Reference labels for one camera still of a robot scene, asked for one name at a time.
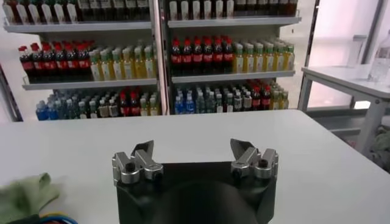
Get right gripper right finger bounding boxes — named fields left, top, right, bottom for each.
left=230, top=138, right=279, bottom=181

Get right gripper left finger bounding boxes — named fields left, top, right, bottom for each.
left=112, top=139, right=165, bottom=186

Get light green shirt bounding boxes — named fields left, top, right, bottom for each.
left=0, top=172, right=60, bottom=224

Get grey clothes pile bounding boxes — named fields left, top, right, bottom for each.
left=369, top=126, right=390, bottom=175

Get yellow tea bottles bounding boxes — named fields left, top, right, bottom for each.
left=90, top=41, right=158, bottom=81
left=269, top=86, right=290, bottom=111
left=138, top=93, right=163, bottom=117

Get red cap cola bottles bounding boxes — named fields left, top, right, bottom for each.
left=251, top=83, right=272, bottom=111
left=118, top=88, right=141, bottom=118
left=18, top=41, right=93, bottom=83
left=170, top=35, right=236, bottom=77

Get mixed dark drink bottles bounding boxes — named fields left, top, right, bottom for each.
left=54, top=91, right=121, bottom=121
left=194, top=85, right=254, bottom=114

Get blue water bottles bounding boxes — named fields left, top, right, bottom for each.
left=35, top=96, right=60, bottom=122
left=174, top=88, right=196, bottom=115

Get green cap yellow bottles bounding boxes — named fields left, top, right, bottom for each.
left=233, top=38, right=296, bottom=74

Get blue label dark bottles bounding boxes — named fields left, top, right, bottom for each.
left=76, top=0, right=151, bottom=22

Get clear plastic bottle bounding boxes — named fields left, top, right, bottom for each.
left=367, top=29, right=390, bottom=83

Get blue orange wire bundle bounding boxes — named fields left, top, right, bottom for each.
left=9, top=212, right=79, bottom=224

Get white metal frame table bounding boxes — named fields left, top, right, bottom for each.
left=297, top=63, right=390, bottom=156

